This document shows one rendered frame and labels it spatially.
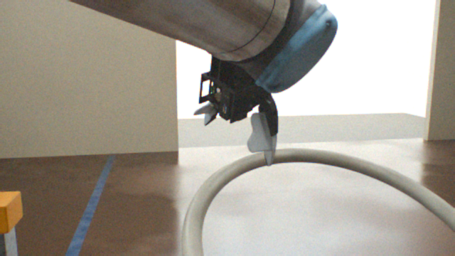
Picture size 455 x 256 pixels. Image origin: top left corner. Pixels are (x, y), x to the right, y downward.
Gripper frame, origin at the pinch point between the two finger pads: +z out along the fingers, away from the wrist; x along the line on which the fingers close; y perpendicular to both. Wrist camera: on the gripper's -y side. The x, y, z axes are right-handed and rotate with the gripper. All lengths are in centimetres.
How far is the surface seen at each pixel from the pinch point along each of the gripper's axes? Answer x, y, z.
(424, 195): 27.1, -21.6, 5.2
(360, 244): -16, -200, 193
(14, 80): -512, -129, 239
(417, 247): 19, -226, 186
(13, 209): -56, 23, 45
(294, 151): 4.3, -12.7, 4.9
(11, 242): -54, 26, 54
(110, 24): -457, -255, 161
